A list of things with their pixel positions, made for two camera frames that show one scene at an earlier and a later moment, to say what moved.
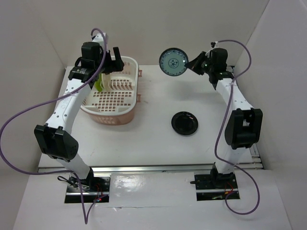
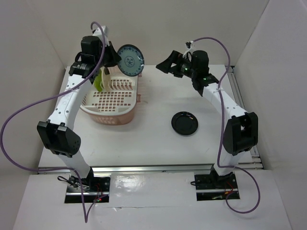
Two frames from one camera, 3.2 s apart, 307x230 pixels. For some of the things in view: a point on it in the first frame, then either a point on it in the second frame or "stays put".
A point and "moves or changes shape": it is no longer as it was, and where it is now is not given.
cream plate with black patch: x=105 y=80 stays put
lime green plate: x=98 y=83 stays put
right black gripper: x=194 y=64 to x=175 y=57
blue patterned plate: x=172 y=61 moves or changes shape
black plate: x=184 y=123 stays put
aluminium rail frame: x=256 y=164 stays put
